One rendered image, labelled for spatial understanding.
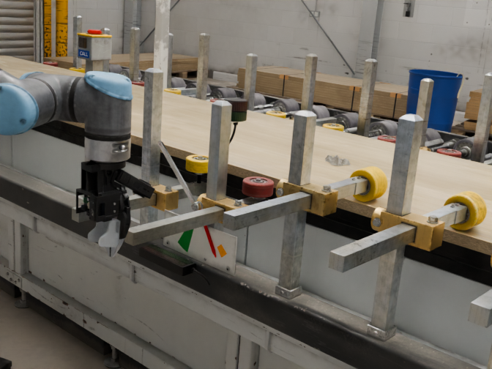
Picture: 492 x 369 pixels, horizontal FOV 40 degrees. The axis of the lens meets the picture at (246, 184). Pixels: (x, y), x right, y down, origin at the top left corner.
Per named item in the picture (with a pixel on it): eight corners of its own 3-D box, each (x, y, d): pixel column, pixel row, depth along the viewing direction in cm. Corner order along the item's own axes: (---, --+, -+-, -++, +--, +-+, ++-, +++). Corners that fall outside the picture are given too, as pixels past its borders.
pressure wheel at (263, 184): (256, 228, 172) (260, 184, 169) (233, 220, 177) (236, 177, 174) (276, 222, 178) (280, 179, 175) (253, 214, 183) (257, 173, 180)
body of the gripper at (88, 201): (75, 216, 139) (75, 158, 136) (109, 208, 145) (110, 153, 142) (97, 226, 134) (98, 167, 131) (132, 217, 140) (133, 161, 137)
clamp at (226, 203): (233, 228, 164) (235, 209, 163) (195, 214, 173) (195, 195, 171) (249, 224, 168) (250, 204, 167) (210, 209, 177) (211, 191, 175)
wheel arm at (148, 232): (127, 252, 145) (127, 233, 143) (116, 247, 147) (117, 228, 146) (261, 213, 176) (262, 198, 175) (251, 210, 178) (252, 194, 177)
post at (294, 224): (287, 318, 158) (307, 113, 145) (275, 312, 160) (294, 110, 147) (296, 313, 161) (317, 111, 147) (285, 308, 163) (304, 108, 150)
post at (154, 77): (146, 244, 189) (153, 69, 176) (138, 240, 191) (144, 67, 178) (157, 241, 191) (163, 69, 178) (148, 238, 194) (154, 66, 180)
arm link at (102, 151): (112, 129, 142) (142, 139, 136) (111, 153, 143) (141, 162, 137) (75, 134, 135) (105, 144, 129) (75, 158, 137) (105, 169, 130)
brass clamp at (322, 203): (321, 217, 145) (323, 195, 144) (272, 201, 154) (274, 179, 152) (337, 211, 150) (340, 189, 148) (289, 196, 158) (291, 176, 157)
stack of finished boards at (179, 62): (200, 69, 1059) (201, 57, 1055) (82, 77, 866) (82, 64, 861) (163, 62, 1100) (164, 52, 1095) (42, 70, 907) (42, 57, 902)
